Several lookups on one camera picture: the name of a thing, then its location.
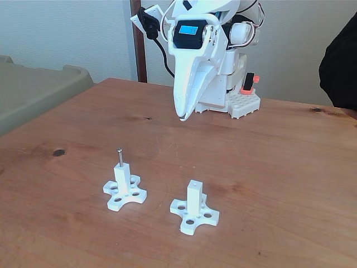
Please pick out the silver metal screw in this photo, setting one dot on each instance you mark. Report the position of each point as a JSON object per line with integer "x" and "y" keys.
{"x": 120, "y": 157}

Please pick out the orange black table clamp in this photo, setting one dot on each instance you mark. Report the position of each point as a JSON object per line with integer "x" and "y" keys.
{"x": 248, "y": 83}

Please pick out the person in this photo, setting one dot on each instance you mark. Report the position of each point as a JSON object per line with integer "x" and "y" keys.
{"x": 340, "y": 72}

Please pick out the olive plastic bin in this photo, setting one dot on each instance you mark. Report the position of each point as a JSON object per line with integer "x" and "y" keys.
{"x": 36, "y": 92}

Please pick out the black wrist camera white mount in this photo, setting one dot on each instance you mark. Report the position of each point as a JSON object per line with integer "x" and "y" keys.
{"x": 149, "y": 23}

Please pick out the dark brown wooden post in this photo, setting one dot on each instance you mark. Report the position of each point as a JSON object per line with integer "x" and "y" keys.
{"x": 139, "y": 50}

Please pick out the white perforated base plate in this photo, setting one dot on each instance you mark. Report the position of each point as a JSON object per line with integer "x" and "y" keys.
{"x": 245, "y": 104}

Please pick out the white cross-base post stand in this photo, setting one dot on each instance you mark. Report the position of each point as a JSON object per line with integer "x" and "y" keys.
{"x": 121, "y": 178}
{"x": 194, "y": 201}

